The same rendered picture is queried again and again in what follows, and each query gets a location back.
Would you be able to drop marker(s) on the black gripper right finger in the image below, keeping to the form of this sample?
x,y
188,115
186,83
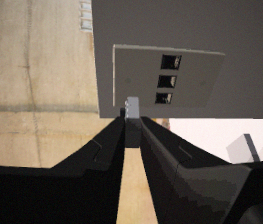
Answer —
x,y
190,186

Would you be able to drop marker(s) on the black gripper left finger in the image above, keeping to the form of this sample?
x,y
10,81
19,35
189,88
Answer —
x,y
84,188

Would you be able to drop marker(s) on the grey panel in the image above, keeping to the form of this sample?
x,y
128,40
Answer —
x,y
184,59

